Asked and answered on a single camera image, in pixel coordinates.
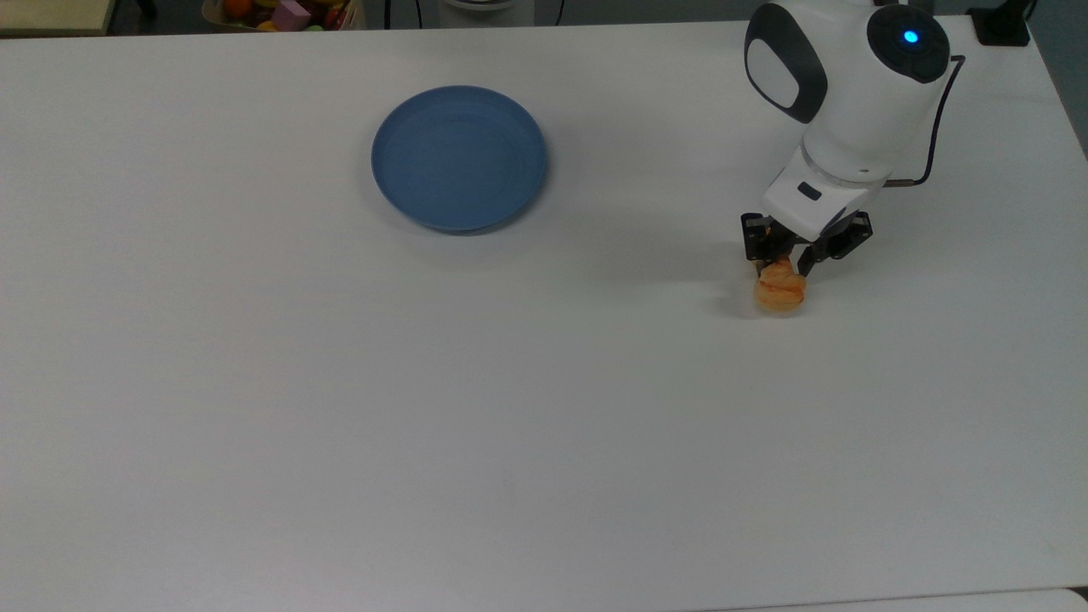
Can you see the basket of toy fruit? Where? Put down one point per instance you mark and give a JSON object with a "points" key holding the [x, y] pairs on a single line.
{"points": [[285, 14]]}

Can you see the orange bread roll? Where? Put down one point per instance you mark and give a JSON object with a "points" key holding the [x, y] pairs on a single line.
{"points": [[780, 289]]}

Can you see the blue round plate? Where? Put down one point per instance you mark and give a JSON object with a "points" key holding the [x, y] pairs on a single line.
{"points": [[459, 157]]}

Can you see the black table clamp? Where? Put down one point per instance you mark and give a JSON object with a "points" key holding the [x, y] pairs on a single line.
{"points": [[1001, 25]]}

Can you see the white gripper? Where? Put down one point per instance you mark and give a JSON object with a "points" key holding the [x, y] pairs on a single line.
{"points": [[812, 195]]}

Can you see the wooden board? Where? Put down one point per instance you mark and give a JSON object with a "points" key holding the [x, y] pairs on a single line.
{"points": [[51, 15]]}

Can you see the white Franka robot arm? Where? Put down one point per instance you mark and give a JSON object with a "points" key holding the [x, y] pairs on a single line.
{"points": [[858, 93]]}

